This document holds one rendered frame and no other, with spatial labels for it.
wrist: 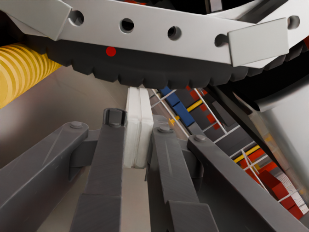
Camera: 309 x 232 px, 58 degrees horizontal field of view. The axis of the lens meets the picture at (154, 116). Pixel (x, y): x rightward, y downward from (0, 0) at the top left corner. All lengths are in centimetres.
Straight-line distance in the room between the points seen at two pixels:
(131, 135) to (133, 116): 1
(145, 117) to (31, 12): 16
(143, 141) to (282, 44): 19
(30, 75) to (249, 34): 24
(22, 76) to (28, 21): 8
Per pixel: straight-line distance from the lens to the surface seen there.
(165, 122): 17
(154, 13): 26
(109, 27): 27
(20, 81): 33
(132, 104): 17
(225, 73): 37
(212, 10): 38
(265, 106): 49
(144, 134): 15
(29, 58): 37
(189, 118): 411
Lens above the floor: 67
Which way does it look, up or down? 9 degrees down
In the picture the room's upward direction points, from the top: 55 degrees clockwise
